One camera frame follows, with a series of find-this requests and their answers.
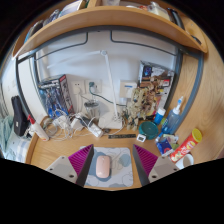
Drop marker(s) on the grey blue patterned mouse pad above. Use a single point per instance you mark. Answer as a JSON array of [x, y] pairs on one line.
[[121, 166]]

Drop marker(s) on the pale checked bedding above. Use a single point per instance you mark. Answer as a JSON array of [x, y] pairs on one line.
[[11, 146]]

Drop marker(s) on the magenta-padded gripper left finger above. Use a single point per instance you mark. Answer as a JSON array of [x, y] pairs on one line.
[[61, 165]]

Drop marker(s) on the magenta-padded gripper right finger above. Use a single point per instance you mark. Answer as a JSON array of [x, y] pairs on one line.
[[163, 165]]

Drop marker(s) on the pink computer mouse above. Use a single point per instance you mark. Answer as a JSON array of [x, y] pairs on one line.
[[103, 166]]

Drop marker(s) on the black bag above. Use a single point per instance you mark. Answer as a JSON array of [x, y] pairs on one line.
[[19, 116]]

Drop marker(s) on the white multi-port charger block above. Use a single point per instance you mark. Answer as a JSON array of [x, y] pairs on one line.
[[61, 121]]

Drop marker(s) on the wooden shelf unit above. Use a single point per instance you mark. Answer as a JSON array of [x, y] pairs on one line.
[[110, 16]]

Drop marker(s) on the white wall socket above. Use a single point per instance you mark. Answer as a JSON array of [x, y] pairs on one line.
[[78, 88], [95, 86]]

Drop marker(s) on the black ruler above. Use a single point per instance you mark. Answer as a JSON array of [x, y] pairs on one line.
[[121, 136]]

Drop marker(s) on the white power adapter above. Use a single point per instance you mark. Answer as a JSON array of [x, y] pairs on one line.
[[77, 124]]

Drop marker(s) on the white power strip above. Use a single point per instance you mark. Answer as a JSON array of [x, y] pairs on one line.
[[95, 130]]

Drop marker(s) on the teal round container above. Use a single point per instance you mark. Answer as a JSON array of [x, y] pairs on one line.
[[149, 130]]

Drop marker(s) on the small white desk clock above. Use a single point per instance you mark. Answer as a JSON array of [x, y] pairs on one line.
[[141, 138]]

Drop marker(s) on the red chips can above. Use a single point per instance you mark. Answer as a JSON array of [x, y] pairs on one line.
[[185, 146]]

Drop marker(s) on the clear glass jar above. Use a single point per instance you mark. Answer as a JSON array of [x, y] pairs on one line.
[[91, 109]]

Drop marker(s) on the blue snack packet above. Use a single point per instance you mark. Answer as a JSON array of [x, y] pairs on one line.
[[165, 145]]

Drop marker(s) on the blue spray bottle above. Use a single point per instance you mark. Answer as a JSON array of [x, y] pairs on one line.
[[171, 120]]

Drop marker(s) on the blue robot model kit box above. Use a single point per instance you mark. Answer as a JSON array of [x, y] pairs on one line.
[[55, 96]]

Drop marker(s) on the white mug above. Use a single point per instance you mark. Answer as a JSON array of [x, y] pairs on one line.
[[185, 161]]

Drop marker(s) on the beige robot figure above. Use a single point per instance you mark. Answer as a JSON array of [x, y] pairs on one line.
[[138, 103]]

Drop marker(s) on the white red-capped pump bottle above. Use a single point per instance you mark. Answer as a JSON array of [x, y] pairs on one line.
[[40, 131]]

